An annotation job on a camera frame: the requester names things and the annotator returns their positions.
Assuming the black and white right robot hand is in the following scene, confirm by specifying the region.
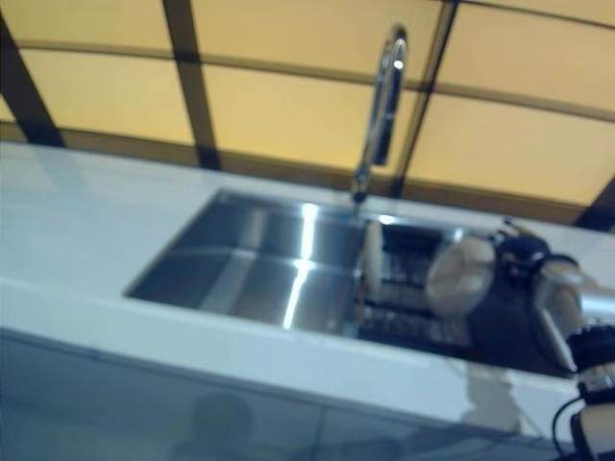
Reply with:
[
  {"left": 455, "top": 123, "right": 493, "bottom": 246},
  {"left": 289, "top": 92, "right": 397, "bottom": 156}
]
[{"left": 493, "top": 218, "right": 586, "bottom": 375}]

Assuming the deep beige plate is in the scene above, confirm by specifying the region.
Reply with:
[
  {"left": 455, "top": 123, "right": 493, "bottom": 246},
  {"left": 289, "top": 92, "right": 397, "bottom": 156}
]
[{"left": 426, "top": 237, "right": 497, "bottom": 317}]

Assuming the black dish drying rack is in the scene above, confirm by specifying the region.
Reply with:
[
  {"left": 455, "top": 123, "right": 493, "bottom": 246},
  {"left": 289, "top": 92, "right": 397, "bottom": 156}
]
[{"left": 357, "top": 220, "right": 481, "bottom": 348}]

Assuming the chrome gooseneck faucet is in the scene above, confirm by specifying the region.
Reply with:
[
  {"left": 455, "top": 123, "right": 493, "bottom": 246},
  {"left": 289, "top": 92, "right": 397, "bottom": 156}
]
[{"left": 350, "top": 26, "right": 409, "bottom": 206}]

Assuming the narrow white glossy cabinet door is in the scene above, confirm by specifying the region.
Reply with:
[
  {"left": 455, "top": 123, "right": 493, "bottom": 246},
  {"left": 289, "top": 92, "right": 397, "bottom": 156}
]
[{"left": 311, "top": 407, "right": 544, "bottom": 461}]

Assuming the stainless steel sink basin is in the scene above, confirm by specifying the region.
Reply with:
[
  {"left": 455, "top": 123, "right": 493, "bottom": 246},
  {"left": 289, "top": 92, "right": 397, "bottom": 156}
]
[{"left": 123, "top": 187, "right": 580, "bottom": 381}]

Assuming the wide white glossy cabinet door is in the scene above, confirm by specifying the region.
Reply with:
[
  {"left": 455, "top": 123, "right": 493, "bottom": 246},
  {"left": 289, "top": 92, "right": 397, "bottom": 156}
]
[{"left": 0, "top": 330, "right": 328, "bottom": 461}]

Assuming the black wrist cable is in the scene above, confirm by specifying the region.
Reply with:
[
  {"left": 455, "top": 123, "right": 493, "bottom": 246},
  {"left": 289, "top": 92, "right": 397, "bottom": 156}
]
[{"left": 552, "top": 396, "right": 595, "bottom": 455}]

